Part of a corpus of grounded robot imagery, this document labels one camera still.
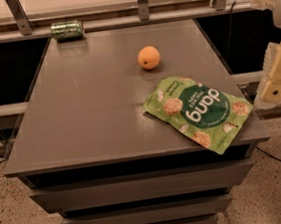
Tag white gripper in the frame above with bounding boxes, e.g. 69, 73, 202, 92
252, 0, 281, 105

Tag green rice chip bag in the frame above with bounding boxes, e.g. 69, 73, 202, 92
142, 77, 252, 154

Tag orange fruit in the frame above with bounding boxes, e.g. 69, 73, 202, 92
138, 46, 160, 70

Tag grey drawer cabinet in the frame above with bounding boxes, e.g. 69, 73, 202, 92
4, 20, 269, 224

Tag green soda can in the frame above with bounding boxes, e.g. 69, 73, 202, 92
51, 21, 85, 42

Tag metal railing frame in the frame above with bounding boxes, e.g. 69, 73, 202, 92
0, 0, 251, 43

